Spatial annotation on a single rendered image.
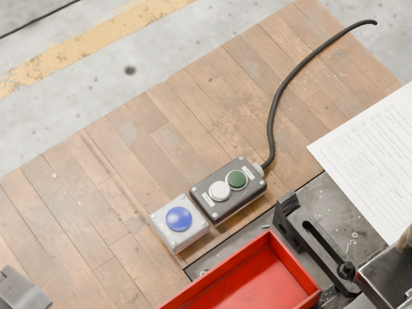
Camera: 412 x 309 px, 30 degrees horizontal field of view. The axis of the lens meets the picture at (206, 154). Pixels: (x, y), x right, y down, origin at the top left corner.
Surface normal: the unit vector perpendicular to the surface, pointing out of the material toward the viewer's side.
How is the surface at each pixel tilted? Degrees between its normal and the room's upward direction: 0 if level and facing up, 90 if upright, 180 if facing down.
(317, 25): 0
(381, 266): 0
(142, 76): 0
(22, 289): 46
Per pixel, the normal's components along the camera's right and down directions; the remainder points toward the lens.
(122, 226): 0.00, -0.47
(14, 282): -0.51, -0.76
